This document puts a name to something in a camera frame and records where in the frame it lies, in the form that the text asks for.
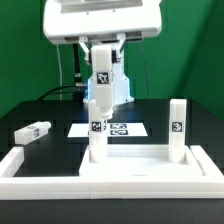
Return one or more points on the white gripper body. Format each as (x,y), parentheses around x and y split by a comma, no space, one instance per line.
(71,21)

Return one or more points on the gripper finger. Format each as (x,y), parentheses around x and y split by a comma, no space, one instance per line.
(121,38)
(85,48)

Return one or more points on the white desk top tray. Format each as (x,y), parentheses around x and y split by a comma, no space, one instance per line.
(139,160)

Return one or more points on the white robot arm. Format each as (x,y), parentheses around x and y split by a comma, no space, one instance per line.
(121,88)

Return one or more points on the sheet with fiducial markers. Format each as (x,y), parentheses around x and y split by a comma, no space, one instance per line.
(113,130)

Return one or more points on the black camera stand pole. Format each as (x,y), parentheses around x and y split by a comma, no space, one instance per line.
(78,76)

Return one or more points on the white U-shaped frame fence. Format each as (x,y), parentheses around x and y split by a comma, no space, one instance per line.
(209,185)

